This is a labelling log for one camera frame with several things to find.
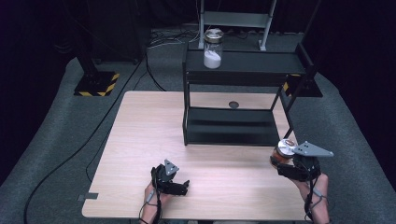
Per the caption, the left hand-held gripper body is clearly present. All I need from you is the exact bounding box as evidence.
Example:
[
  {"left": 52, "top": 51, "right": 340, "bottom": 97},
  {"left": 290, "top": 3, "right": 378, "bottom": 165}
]
[{"left": 150, "top": 159, "right": 180, "bottom": 195}]

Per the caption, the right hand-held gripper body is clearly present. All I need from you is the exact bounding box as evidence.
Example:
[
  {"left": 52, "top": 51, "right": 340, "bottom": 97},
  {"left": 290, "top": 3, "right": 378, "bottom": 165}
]
[{"left": 292, "top": 140, "right": 334, "bottom": 182}]

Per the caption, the glass jar of orange spice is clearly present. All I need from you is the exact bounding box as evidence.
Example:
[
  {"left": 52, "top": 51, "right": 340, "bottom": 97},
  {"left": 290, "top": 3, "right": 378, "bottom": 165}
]
[{"left": 270, "top": 138, "right": 297, "bottom": 171}]

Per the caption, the black two-tier metal rack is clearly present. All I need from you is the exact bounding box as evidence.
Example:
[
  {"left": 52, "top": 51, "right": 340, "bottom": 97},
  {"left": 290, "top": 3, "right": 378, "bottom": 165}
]
[{"left": 181, "top": 42, "right": 318, "bottom": 149}]

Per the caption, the glass jar of white powder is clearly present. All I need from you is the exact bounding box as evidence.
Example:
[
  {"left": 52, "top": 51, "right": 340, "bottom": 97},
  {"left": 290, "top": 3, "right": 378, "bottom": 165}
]
[{"left": 203, "top": 27, "right": 224, "bottom": 70}]

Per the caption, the person's left hand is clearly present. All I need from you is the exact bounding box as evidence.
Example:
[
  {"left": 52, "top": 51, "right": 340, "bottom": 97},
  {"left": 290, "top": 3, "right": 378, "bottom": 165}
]
[{"left": 143, "top": 182, "right": 174, "bottom": 216}]

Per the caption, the person's right hand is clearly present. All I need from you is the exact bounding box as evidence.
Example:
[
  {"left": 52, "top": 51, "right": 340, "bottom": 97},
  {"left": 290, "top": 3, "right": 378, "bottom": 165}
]
[{"left": 293, "top": 173, "right": 330, "bottom": 216}]

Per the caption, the black stand with striped base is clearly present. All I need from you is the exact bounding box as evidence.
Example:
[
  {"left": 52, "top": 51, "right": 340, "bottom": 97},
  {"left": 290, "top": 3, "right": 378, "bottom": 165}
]
[
  {"left": 62, "top": 0, "right": 120, "bottom": 97},
  {"left": 281, "top": 0, "right": 325, "bottom": 98}
]

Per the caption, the grey tape strip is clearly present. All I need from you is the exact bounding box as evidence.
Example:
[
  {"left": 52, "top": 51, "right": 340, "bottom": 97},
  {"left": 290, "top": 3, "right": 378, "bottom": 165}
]
[{"left": 78, "top": 192, "right": 99, "bottom": 202}]

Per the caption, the black cabinet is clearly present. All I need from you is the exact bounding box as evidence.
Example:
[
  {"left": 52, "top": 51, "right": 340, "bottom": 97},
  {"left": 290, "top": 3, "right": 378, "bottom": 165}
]
[{"left": 87, "top": 0, "right": 152, "bottom": 65}]

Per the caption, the grey metal stand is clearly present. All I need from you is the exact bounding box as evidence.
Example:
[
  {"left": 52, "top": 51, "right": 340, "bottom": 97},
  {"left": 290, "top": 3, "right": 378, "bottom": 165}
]
[{"left": 197, "top": 0, "right": 277, "bottom": 51}]

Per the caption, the left hand-held gripper cable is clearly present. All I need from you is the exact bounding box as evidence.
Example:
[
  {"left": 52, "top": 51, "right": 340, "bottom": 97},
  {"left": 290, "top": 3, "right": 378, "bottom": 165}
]
[{"left": 138, "top": 167, "right": 163, "bottom": 224}]

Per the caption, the hand-held gripper cable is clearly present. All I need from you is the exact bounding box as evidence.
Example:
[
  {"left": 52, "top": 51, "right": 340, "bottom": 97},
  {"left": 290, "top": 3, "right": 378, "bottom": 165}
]
[
  {"left": 138, "top": 167, "right": 163, "bottom": 224},
  {"left": 304, "top": 176, "right": 329, "bottom": 222}
]

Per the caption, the right hand-held gripper cable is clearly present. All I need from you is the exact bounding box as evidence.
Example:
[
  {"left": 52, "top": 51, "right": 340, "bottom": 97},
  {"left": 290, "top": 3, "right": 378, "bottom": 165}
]
[{"left": 304, "top": 176, "right": 329, "bottom": 222}]

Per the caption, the thin black floor cable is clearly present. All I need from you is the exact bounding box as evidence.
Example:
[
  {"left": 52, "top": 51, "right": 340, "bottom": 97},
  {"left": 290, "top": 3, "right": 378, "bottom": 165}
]
[{"left": 85, "top": 73, "right": 139, "bottom": 183}]

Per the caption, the thick black floor cable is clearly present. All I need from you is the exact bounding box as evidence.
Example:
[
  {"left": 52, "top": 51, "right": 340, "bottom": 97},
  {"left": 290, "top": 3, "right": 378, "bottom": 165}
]
[{"left": 22, "top": 54, "right": 149, "bottom": 224}]

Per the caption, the tangle of floor cables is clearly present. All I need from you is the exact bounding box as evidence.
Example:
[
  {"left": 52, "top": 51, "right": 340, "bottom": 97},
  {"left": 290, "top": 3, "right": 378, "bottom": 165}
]
[{"left": 148, "top": 27, "right": 201, "bottom": 49}]

